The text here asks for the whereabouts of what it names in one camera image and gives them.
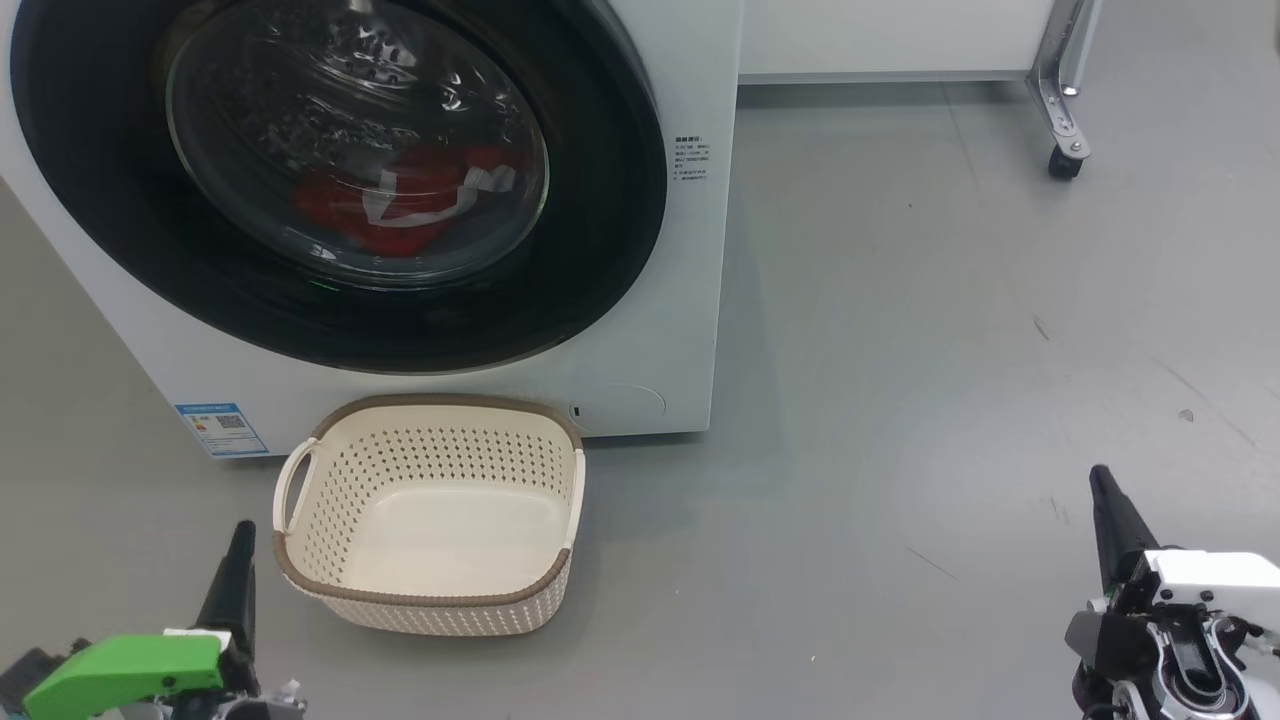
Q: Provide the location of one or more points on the metal cart leg with caster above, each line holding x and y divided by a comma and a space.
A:
900, 40

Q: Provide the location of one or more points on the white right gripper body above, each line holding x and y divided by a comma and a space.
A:
1210, 580

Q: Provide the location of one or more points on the blue white energy label sticker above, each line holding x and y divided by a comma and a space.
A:
222, 430

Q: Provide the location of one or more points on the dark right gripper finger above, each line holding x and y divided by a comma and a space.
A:
1118, 535

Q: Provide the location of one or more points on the grey washing machine door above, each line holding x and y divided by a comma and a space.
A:
110, 200

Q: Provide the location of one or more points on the cream perforated laundry basket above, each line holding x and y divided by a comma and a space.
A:
450, 540

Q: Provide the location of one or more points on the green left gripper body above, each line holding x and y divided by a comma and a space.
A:
120, 670

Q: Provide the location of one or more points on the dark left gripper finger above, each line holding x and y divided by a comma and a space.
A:
238, 600

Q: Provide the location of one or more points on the white front-load washing machine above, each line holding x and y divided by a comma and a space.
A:
640, 330

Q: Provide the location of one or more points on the red jersey with white lettering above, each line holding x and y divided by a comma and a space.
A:
400, 235

